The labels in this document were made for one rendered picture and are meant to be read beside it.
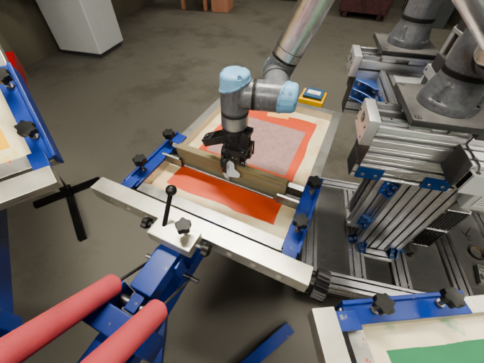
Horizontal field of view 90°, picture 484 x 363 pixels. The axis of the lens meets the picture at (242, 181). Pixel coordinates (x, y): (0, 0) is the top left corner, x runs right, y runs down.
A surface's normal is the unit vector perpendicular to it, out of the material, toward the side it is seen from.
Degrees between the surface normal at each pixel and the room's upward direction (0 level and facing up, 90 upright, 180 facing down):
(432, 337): 0
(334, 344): 0
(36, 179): 32
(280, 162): 0
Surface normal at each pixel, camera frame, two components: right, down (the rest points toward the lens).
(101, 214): 0.02, -0.67
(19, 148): 0.32, -0.24
